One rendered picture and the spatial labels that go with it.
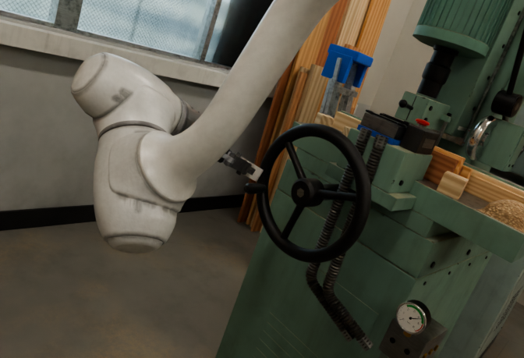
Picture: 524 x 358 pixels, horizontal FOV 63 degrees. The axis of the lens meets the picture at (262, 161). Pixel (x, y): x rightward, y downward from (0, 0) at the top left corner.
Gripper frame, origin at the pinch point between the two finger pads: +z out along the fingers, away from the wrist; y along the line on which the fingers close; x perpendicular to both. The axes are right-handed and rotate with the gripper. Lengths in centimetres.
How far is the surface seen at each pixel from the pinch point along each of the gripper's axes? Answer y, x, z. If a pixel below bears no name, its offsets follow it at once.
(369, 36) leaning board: 111, -114, 163
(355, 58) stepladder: 52, -64, 82
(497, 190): -36, -25, 33
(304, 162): 4.6, -8.8, 22.9
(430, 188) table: -27.9, -16.9, 20.2
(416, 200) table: -26.4, -13.4, 21.3
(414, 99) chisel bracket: -11.3, -35.6, 25.4
